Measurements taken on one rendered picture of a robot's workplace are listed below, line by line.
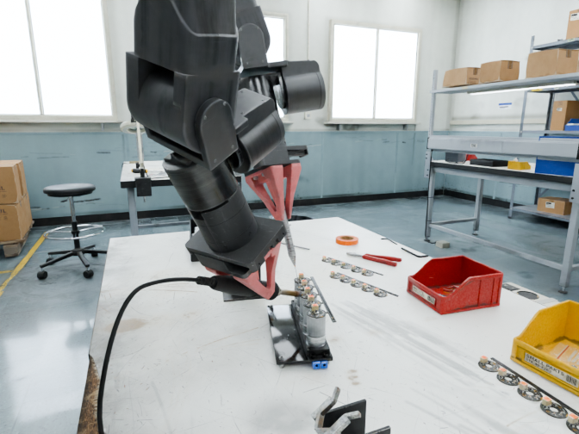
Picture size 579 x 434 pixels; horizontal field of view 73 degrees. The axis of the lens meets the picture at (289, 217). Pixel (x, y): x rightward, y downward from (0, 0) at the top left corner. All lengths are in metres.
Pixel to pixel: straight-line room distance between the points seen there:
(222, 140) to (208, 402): 0.29
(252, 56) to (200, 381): 0.42
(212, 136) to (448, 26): 6.42
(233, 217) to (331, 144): 5.08
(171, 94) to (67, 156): 4.57
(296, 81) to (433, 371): 0.42
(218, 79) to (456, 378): 0.43
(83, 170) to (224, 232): 4.51
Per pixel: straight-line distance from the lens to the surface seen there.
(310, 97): 0.59
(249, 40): 0.57
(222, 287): 0.42
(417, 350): 0.58
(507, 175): 3.20
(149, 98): 0.33
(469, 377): 0.55
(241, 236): 0.40
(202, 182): 0.36
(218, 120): 0.32
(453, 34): 6.74
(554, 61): 3.10
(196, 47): 0.30
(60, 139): 4.87
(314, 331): 0.52
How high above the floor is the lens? 1.04
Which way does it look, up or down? 13 degrees down
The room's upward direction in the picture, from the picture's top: straight up
